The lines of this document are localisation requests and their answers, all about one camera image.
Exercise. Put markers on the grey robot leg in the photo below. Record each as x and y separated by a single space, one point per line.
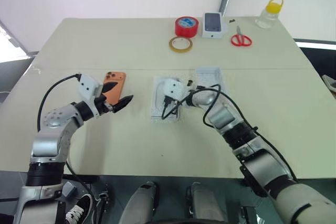
207 203
141 203

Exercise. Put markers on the white phone box lid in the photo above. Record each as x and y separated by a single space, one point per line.
208 77

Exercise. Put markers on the white phone box base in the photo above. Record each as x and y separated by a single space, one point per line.
157 108

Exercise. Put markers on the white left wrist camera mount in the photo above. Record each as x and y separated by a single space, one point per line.
88 87

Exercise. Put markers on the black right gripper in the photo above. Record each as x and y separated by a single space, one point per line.
166 101

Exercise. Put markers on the dark furniture with white strip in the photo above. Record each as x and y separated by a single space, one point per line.
320 58

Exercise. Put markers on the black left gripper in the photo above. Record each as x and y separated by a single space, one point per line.
102 106

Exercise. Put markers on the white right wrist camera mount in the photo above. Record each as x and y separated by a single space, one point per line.
174 89

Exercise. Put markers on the grey crumpled cloth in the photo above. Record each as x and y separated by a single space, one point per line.
331 83

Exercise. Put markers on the yellow clear tape roll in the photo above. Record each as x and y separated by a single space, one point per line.
170 44

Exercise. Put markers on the clear jar with yellow lid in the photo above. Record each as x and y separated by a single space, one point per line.
267 18

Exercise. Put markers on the orange smartphone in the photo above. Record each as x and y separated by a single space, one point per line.
117 93

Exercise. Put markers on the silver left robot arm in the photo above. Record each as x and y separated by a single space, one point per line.
47 142

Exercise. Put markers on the small grey box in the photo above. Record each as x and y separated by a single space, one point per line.
68 188

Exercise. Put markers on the white box with dark phone print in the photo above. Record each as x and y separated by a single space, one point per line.
212 22

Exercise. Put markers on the black and white sneaker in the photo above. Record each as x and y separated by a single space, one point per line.
81 205

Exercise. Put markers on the red tape roll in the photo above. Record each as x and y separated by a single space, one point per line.
181 31

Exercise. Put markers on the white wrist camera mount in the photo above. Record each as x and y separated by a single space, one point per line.
174 89
88 87

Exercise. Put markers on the grey left robot leg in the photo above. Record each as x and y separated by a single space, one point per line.
141 203

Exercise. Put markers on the grey right robot leg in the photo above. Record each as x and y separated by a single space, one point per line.
207 203

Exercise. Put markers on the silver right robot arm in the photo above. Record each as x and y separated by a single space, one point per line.
262 166

